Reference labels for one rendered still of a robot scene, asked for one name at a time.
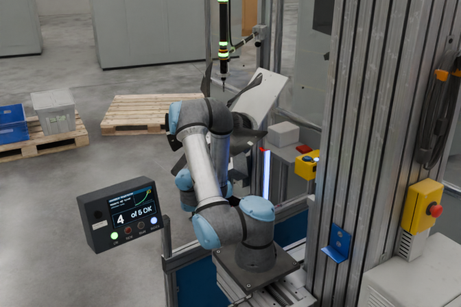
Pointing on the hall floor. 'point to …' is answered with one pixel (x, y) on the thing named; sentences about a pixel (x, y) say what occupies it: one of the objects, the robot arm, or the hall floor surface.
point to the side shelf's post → (282, 183)
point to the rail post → (170, 290)
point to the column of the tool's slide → (267, 30)
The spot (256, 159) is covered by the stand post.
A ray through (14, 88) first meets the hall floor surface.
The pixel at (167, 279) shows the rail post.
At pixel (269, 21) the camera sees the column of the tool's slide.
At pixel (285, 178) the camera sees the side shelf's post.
